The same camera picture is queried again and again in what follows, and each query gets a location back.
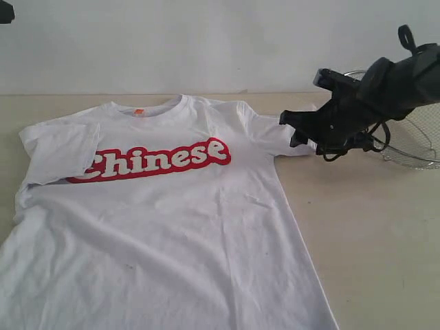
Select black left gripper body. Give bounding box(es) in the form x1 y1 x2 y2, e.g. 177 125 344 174
0 0 15 25

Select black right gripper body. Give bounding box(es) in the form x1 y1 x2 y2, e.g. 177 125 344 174
309 91 375 155

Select white t-shirt red print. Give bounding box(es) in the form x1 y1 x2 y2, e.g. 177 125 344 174
1 95 338 329

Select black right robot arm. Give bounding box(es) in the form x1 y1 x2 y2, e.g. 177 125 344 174
279 43 439 161

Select metal wire mesh basket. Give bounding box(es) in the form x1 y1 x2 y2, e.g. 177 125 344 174
343 68 440 171

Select black right camera cable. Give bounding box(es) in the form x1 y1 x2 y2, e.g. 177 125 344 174
322 24 422 162

